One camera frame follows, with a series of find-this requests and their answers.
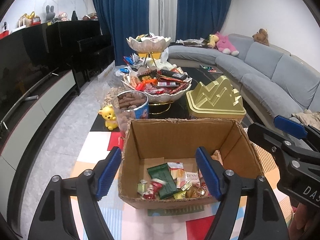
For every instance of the white sheer curtain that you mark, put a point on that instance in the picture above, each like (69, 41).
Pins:
(163, 18)

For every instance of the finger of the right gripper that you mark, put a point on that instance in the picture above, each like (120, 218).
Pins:
(290, 127)

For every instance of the brown cardboard box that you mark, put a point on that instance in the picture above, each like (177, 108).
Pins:
(152, 142)

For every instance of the dark red candy packet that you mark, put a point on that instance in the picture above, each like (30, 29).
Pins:
(154, 187)

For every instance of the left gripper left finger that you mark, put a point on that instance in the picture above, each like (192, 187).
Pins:
(106, 171)

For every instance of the grey rabbit plush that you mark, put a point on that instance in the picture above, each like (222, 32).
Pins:
(50, 14)

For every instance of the yellow plush toy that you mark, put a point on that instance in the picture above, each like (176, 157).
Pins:
(212, 41)

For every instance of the two-tier lotus snack stand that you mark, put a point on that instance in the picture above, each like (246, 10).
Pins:
(150, 72)

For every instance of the white grey snack packet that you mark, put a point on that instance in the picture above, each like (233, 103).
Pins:
(195, 179)

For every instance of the light green durian candy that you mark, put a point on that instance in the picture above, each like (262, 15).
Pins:
(180, 195)

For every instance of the pink plush toy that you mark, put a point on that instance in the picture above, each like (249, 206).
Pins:
(224, 45)

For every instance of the gold Fortune biscuits bag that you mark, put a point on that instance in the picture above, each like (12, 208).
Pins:
(217, 156)

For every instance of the clear jar of nuts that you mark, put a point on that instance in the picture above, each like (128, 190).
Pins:
(130, 105)

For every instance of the black television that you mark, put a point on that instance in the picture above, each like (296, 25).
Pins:
(28, 56)

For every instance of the grey curved sofa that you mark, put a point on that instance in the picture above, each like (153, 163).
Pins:
(270, 80)

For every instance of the colourful patchwork tablecloth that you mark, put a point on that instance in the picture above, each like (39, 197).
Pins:
(170, 219)

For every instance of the red white cake packet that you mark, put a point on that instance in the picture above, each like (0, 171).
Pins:
(178, 173)

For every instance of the green cracker packet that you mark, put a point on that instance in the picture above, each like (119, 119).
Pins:
(162, 172)

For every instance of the red gold foil candy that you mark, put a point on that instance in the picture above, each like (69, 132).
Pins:
(196, 191)

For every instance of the yellow bear figurine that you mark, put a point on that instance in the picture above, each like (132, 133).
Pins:
(109, 116)

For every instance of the gold foil snack packet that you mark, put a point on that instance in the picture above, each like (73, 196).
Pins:
(186, 186)

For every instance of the brown teddy bear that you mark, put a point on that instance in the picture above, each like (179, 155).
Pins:
(261, 37)

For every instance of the blue curtains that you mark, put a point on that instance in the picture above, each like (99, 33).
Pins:
(129, 18)

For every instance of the small pale green candy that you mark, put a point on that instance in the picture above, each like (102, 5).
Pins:
(142, 187)

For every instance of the grey TV cabinet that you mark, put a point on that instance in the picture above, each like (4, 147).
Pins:
(22, 134)

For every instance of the beige cloth on sofa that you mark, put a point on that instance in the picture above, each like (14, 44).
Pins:
(307, 117)

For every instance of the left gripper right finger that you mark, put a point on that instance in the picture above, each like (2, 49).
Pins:
(212, 172)

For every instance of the gold mountain-shaped tin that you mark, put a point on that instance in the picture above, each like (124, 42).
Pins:
(218, 99)

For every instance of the person's right hand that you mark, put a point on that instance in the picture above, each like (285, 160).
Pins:
(305, 223)

